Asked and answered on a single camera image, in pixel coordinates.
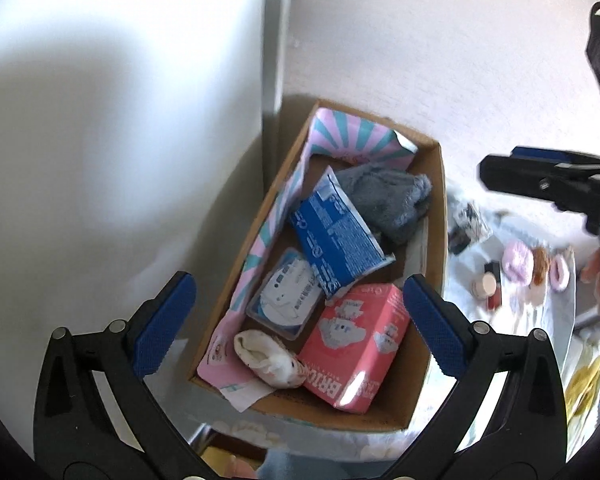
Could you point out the brown fluffy toy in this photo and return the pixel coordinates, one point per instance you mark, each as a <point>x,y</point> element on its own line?
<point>541,265</point>

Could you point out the white and blue tissue pack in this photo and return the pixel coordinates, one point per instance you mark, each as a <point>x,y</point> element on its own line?
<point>285,295</point>

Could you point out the grey door frame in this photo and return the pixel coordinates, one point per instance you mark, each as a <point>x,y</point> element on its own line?
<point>277,60</point>

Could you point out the small black object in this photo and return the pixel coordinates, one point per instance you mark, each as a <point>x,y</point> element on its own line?
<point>459,244</point>

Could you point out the blue packet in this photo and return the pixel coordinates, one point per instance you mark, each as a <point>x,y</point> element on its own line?
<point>335,235</point>

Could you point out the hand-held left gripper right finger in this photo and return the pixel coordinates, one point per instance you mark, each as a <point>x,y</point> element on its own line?
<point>432,325</point>

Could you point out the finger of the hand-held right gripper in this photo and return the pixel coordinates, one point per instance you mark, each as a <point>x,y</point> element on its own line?
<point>525,177</point>
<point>535,152</point>

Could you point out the white paper slip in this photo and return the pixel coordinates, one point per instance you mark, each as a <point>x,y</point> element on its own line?
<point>245,395</point>

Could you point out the pink fluffy cuff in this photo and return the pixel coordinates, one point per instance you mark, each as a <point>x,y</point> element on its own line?
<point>562,272</point>
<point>517,261</point>

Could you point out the round beige jar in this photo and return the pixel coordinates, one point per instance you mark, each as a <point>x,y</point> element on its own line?
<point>485,285</point>

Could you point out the yellow cloth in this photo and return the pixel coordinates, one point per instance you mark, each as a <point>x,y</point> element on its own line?
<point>582,395</point>

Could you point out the floral tablecloth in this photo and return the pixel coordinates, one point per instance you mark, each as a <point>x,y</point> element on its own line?
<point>530,320</point>

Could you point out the small black and white packet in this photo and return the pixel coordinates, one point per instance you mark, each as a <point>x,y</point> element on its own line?
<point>472,220</point>

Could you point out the cardboard box with pink print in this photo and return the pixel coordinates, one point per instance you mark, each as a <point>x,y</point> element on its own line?
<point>415,240</point>

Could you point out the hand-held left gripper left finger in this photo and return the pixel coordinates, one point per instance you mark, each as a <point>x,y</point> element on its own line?
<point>165,320</point>

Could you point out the grey fluffy cloth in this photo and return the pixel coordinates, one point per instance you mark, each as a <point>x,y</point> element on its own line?
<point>385,200</point>

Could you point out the red lip gloss bottle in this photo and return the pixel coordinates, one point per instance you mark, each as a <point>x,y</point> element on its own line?
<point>494,292</point>

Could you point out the white patterned sock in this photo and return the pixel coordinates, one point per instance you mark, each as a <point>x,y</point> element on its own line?
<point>270,360</point>

